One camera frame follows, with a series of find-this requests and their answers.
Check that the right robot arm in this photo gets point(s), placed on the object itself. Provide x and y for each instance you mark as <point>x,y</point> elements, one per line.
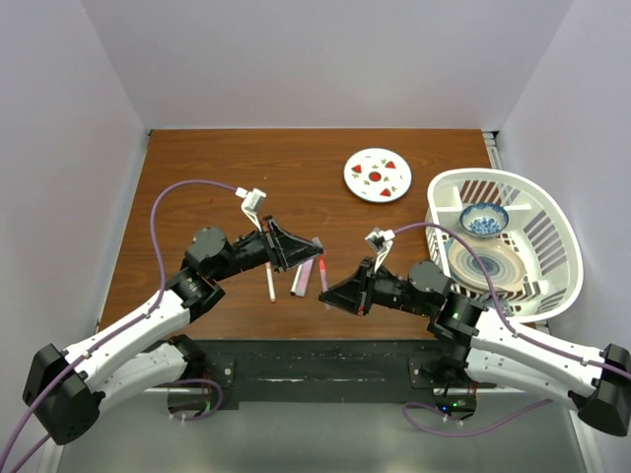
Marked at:
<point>486,348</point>

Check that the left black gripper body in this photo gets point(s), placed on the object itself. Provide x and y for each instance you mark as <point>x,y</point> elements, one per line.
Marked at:
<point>258,249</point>

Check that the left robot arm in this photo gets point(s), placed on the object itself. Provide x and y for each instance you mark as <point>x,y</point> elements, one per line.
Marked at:
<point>61,385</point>

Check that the white pen black tip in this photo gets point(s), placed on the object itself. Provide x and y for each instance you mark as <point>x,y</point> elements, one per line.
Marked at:
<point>296,280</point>

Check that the pink highlighter pen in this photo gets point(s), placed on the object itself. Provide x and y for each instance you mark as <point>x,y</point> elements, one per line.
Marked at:
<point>304,278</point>

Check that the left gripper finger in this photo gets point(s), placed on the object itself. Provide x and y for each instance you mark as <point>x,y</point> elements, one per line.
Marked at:
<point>292,257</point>
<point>288,241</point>

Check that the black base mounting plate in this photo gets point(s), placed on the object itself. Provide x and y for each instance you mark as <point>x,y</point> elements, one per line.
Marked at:
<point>319,371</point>

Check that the white strawberry pattern plate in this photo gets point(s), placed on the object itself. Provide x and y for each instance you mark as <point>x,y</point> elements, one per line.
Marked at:
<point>377,175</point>

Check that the pink pen red tip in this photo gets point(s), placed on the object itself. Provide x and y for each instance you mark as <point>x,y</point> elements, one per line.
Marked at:
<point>323,274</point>

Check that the white pen peach tip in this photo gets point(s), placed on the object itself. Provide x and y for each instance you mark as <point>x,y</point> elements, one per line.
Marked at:
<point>270,282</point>

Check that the aluminium frame rail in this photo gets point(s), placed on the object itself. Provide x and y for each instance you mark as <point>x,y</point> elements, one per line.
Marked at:
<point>490,142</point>

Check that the beige plate in rack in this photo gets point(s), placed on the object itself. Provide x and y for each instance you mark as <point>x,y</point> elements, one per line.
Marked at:
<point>504,267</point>

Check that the white plastic dish rack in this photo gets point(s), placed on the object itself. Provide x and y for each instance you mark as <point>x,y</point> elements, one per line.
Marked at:
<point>538,233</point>

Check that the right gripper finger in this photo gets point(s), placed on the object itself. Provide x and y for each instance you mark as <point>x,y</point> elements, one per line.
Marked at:
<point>347,304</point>
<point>348,288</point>

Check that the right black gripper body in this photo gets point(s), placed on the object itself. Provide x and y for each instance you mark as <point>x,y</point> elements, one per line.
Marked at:
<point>385,291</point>

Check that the blue white bowl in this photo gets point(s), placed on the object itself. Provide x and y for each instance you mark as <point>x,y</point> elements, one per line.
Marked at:
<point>484,219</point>

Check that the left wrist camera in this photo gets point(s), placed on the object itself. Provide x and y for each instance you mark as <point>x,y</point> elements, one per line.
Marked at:
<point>252,201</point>

